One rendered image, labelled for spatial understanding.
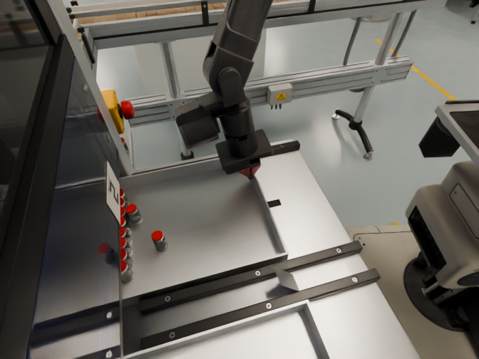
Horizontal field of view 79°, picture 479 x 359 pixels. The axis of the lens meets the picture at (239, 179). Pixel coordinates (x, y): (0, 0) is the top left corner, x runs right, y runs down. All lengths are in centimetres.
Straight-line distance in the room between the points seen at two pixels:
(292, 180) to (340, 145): 148
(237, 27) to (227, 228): 35
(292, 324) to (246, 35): 44
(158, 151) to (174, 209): 144
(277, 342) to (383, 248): 93
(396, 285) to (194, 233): 92
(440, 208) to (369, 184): 112
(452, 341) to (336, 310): 82
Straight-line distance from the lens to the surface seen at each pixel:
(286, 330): 52
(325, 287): 53
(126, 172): 66
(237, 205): 61
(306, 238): 59
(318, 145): 208
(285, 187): 65
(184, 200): 63
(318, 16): 150
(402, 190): 201
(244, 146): 53
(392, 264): 135
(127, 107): 68
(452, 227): 84
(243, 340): 51
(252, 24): 46
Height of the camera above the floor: 139
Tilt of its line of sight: 50 degrees down
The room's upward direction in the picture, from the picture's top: straight up
